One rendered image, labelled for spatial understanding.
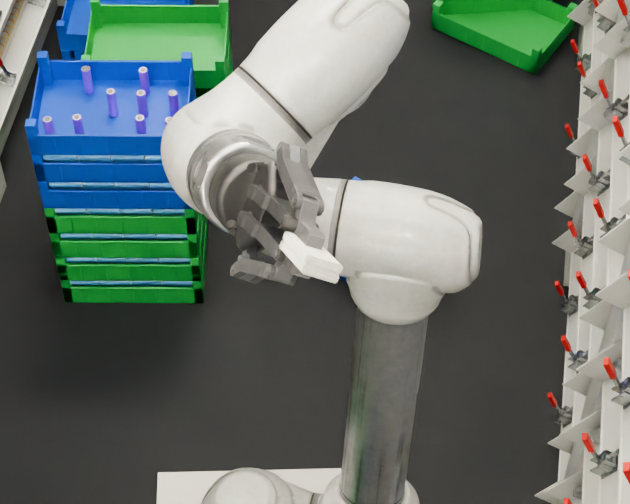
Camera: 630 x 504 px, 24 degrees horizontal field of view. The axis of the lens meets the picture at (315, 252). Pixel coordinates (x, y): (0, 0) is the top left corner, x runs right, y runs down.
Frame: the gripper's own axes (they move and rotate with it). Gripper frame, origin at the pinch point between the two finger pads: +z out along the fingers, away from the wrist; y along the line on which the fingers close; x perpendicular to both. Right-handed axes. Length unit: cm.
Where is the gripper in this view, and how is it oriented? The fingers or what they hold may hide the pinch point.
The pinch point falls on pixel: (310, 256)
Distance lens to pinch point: 114.5
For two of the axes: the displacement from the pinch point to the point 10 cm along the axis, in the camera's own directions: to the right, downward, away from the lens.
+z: 2.9, 2.9, -9.1
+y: 3.6, -9.2, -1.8
